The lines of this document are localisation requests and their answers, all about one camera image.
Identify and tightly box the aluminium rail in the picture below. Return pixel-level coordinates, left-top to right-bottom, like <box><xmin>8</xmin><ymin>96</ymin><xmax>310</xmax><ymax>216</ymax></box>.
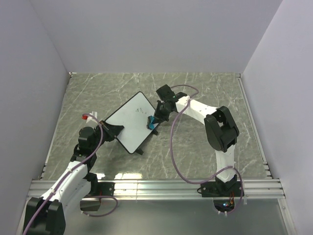
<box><xmin>25</xmin><ymin>178</ymin><xmax>286</xmax><ymax>201</ymax></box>
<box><xmin>235</xmin><ymin>73</ymin><xmax>273</xmax><ymax>179</ymax></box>

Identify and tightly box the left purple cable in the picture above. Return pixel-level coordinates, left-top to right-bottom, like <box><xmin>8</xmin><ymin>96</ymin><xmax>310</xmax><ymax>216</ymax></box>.
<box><xmin>22</xmin><ymin>113</ymin><xmax>119</xmax><ymax>235</ymax></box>

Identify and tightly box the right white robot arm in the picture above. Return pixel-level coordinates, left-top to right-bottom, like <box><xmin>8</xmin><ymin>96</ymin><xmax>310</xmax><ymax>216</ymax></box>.
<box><xmin>147</xmin><ymin>85</ymin><xmax>239</xmax><ymax>197</ymax></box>

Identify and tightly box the aluminium front rail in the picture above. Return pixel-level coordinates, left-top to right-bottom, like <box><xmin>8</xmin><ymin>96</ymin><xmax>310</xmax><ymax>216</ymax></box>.
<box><xmin>25</xmin><ymin>178</ymin><xmax>286</xmax><ymax>201</ymax></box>

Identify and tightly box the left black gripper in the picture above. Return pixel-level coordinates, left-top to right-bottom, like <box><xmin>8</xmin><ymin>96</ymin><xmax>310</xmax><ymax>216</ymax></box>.
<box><xmin>91</xmin><ymin>120</ymin><xmax>124</xmax><ymax>152</ymax></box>

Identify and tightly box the black-framed small whiteboard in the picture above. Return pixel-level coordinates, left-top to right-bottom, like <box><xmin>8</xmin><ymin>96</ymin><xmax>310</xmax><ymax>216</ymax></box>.
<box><xmin>105</xmin><ymin>92</ymin><xmax>158</xmax><ymax>155</ymax></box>

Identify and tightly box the aluminium right side rail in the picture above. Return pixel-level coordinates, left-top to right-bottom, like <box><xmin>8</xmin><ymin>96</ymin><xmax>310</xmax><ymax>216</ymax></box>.
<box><xmin>235</xmin><ymin>73</ymin><xmax>273</xmax><ymax>179</ymax></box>

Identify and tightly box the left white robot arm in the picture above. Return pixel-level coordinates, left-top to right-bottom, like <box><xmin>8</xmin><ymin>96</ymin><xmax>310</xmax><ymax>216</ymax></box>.
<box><xmin>23</xmin><ymin>121</ymin><xmax>124</xmax><ymax>235</ymax></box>

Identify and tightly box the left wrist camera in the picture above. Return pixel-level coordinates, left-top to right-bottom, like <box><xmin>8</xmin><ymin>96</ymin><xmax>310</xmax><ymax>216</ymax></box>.
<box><xmin>82</xmin><ymin>111</ymin><xmax>98</xmax><ymax>127</ymax></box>

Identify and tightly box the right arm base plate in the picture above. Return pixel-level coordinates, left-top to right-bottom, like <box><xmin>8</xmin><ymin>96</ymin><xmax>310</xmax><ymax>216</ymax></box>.
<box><xmin>197</xmin><ymin>181</ymin><xmax>245</xmax><ymax>198</ymax></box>

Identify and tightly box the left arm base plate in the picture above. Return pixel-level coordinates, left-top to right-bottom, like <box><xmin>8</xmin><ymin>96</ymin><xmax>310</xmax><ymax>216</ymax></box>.
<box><xmin>88</xmin><ymin>182</ymin><xmax>115</xmax><ymax>196</ymax></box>

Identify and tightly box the blue whiteboard eraser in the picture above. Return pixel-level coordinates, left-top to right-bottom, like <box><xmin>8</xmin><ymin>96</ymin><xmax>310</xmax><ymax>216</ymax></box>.
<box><xmin>147</xmin><ymin>116</ymin><xmax>155</xmax><ymax>130</ymax></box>

